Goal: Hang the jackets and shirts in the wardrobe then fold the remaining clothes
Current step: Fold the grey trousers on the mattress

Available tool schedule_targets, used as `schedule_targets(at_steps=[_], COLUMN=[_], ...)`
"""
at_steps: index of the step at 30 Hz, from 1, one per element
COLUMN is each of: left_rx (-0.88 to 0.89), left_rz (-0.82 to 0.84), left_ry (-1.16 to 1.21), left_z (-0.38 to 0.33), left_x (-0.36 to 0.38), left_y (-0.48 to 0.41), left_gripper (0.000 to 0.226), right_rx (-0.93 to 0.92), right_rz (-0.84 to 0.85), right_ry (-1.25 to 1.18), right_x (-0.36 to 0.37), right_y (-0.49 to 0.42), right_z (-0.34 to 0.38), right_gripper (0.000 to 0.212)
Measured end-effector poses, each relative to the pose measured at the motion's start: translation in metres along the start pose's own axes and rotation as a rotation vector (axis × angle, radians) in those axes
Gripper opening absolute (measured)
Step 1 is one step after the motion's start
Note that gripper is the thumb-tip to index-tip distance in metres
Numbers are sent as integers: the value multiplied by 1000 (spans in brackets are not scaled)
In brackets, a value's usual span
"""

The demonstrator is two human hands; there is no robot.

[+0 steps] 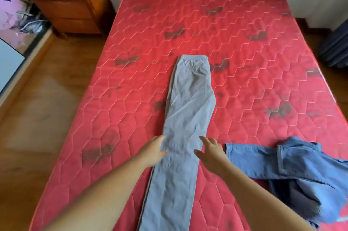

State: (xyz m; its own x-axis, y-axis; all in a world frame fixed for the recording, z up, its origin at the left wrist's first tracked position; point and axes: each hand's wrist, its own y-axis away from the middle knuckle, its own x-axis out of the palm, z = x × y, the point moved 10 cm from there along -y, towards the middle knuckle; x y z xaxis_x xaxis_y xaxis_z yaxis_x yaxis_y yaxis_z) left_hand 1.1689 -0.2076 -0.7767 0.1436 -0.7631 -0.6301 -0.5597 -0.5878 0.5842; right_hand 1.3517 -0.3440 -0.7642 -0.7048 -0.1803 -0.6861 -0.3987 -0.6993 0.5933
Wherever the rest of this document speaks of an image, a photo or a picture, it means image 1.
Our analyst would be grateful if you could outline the person's right hand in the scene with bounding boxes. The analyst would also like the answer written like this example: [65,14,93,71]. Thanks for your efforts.
[193,135,232,177]

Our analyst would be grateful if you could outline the person's left hand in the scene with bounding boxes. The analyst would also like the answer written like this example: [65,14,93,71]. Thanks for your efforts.
[136,135,168,169]

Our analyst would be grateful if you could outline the grey trousers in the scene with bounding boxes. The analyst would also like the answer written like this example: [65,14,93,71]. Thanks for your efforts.
[137,54,217,231]

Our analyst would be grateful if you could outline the light blue jeans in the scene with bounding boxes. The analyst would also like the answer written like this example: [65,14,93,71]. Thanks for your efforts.
[225,136,348,228]

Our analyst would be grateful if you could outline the wooden wardrobe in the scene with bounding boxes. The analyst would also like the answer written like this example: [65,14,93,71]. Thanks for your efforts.
[0,0,57,116]

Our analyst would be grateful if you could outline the frosted wardrobe sliding door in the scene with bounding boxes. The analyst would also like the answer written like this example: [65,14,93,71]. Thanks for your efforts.
[0,37,26,94]

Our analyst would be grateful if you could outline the person's right forearm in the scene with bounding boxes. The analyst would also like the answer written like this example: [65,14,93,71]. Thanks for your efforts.
[217,161,316,231]

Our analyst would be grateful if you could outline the person's left forearm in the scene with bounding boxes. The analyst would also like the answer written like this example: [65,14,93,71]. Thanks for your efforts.
[43,157,149,231]

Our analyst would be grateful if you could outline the pink clothes pile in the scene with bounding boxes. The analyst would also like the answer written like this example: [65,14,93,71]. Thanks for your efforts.
[16,9,51,36]

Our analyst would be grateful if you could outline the red quilted mattress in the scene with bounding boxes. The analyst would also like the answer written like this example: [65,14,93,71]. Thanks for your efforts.
[28,0,348,231]

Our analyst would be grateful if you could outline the wooden nightstand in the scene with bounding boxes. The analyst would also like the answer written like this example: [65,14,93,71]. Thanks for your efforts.
[30,0,116,39]

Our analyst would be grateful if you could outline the blue grey curtain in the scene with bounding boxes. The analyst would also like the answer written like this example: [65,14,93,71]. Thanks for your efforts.
[318,17,348,69]

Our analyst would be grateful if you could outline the pink fabric bundle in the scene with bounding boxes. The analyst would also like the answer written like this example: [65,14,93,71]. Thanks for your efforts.
[0,0,29,47]

